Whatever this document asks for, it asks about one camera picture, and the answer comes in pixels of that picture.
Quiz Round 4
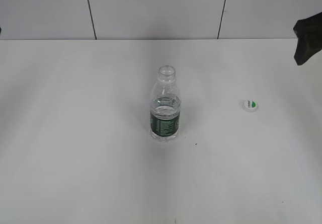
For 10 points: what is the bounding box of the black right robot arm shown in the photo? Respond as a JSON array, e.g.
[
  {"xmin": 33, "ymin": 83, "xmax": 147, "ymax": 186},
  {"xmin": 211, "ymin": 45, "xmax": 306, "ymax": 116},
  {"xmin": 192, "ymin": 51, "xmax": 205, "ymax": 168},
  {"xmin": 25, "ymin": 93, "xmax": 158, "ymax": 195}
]
[{"xmin": 293, "ymin": 13, "xmax": 322, "ymax": 66}]

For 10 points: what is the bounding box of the clear cestbon water bottle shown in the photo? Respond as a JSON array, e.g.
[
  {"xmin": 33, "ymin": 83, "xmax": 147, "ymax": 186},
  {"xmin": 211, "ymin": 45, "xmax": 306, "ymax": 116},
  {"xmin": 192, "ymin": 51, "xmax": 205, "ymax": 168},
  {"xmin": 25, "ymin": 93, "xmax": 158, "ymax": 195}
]
[{"xmin": 149, "ymin": 65, "xmax": 181, "ymax": 142}]

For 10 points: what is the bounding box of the white green bottle cap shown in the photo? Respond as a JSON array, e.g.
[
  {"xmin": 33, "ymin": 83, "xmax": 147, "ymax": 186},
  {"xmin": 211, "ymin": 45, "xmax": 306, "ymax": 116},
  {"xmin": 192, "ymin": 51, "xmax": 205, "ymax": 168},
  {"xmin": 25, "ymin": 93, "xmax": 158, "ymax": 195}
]
[{"xmin": 242, "ymin": 99, "xmax": 258, "ymax": 113}]

